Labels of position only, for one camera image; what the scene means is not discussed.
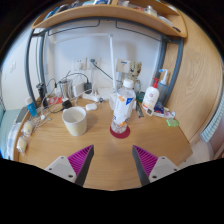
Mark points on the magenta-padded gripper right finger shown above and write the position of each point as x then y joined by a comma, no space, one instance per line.
160,168

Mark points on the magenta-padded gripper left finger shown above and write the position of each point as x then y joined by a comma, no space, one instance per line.
62,166

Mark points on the clear plastic water bottle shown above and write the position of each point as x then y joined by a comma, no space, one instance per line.
122,106

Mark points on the cream ceramic mug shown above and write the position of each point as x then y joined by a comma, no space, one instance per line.
75,123

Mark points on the wrapped cream bun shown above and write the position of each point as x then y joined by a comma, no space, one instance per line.
22,144
29,127

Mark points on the small green packet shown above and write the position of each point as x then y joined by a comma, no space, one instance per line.
172,123

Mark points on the flat round red coaster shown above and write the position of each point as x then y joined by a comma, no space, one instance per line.
120,135

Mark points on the small white digital clock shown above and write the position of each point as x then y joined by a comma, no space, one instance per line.
149,111

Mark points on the black charger block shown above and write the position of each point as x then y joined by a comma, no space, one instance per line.
67,104

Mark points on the dark grey laptop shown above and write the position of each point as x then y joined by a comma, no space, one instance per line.
21,115

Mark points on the red packet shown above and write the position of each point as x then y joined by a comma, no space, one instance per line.
55,101

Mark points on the white earbuds case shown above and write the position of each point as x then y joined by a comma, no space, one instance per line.
91,107

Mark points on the blue bottle with white cap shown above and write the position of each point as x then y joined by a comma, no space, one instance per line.
31,108

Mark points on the white red pump lotion bottle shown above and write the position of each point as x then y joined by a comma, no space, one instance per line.
150,98

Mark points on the dark green cup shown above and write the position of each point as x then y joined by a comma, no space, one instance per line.
140,96

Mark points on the white power strip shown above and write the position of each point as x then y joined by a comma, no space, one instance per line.
91,97

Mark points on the steel cup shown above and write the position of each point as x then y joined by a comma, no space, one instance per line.
66,89

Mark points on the white power adapter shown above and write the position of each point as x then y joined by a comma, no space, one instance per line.
78,89

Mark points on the blue spray bottle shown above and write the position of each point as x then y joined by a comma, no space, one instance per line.
162,88

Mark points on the black plug-in charger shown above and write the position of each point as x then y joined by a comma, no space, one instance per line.
88,87

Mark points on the brown tree figurine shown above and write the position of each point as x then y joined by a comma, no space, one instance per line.
135,71

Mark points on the wooden shelf unit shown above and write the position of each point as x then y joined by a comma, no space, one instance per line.
110,12

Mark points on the grey metal desk frame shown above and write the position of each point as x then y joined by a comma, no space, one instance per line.
175,66

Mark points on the white wall socket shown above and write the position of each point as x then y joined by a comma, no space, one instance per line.
96,62
80,64

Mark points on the white blue wall box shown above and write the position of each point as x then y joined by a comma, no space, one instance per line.
123,65

